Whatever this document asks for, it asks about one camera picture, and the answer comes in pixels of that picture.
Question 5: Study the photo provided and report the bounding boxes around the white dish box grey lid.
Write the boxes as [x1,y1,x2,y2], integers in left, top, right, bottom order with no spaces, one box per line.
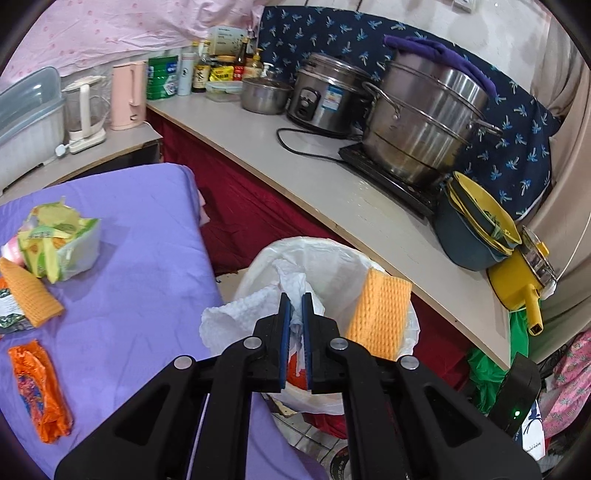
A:
[0,67,65,188]

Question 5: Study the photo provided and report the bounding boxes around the yellow enamel pot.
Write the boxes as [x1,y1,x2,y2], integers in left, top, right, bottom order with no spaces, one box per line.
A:
[487,228,557,337]

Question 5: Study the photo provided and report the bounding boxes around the dark sauce bottle white label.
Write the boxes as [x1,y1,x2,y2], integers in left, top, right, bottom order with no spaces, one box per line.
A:
[191,41,213,93]

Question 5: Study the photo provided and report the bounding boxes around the white paper towel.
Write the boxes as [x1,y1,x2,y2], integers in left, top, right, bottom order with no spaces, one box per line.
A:
[199,259,326,374]

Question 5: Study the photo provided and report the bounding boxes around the green white milk carton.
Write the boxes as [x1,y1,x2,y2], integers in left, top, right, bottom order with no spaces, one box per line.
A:
[0,288,37,334]

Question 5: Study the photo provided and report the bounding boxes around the blue and yellow bowl stack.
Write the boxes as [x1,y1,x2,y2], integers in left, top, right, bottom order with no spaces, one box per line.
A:
[434,172,522,271]

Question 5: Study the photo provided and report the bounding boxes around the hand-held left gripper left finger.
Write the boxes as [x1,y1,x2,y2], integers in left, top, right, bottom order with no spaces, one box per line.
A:
[54,292,293,480]

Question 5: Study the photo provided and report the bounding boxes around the green tin can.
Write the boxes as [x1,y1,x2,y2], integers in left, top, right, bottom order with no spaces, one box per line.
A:
[147,55,180,101]

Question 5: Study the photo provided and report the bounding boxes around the pink electric kettle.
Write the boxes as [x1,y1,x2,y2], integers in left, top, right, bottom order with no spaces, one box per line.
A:
[109,61,147,131]

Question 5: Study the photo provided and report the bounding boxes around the small steel pot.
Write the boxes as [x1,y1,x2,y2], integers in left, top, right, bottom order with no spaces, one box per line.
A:
[241,76,291,115]

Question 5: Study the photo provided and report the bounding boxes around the black induction cooker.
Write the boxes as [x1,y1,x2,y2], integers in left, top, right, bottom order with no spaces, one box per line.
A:
[338,142,444,219]

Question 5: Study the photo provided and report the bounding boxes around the white thermos bottle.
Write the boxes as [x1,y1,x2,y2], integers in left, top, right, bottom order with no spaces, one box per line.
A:
[178,52,195,96]

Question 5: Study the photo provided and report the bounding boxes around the yellow green snack bag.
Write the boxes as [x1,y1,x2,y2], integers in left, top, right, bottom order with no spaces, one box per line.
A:
[18,196,101,284]

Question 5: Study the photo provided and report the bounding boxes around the black power cable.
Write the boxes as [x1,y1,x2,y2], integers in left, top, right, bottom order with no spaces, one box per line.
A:
[276,127,345,160]

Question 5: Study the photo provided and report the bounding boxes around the orange printed plastic wrapper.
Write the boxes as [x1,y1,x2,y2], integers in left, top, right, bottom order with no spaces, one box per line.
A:
[8,340,74,444]

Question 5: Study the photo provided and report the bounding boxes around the purple cloth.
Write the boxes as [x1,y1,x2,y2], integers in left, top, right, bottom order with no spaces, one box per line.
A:
[383,34,497,100]

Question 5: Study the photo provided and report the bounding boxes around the navy patterned cloth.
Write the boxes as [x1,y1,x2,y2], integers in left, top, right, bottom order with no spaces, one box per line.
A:
[256,6,561,222]

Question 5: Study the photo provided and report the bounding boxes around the pink floral cloth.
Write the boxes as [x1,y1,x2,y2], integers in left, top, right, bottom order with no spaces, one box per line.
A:
[540,332,591,444]

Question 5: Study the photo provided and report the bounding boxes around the orange waffle cloth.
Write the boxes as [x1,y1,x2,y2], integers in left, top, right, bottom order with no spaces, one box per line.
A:
[0,257,65,326]
[345,268,413,363]

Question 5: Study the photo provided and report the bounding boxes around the clear food container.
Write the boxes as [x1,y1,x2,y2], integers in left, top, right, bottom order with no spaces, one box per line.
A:
[205,80,243,102]

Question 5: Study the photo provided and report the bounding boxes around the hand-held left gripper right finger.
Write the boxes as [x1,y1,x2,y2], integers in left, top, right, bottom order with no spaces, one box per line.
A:
[301,292,542,480]

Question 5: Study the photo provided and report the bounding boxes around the steel rice cooker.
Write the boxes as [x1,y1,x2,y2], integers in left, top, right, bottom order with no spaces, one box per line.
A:
[286,52,372,137]

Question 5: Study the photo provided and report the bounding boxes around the large steel steamer pot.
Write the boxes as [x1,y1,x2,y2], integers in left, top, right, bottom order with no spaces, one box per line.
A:
[361,51,504,185]

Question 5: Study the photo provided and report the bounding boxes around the pink dotted sheet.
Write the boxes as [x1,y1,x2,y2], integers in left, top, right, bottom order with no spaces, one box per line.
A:
[0,0,269,84]

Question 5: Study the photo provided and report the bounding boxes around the glass electric kettle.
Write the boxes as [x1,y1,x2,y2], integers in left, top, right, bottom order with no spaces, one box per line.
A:
[62,76,112,154]

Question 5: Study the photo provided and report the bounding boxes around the dark sauce bottle red label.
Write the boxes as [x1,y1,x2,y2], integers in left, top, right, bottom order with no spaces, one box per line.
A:
[232,38,247,82]

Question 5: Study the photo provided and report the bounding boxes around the pink plastic wrapper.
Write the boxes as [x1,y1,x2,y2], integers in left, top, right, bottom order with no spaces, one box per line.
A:
[0,233,28,268]

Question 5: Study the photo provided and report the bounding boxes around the dark red curtain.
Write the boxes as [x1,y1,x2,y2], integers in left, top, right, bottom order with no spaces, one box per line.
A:
[148,111,476,393]

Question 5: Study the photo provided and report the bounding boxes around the green plastic bag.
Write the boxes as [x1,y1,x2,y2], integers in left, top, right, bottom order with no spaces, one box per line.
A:
[466,309,529,414]

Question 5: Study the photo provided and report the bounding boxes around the wastebasket with white liner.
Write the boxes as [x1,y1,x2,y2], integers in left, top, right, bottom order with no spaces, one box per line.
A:
[235,236,421,416]

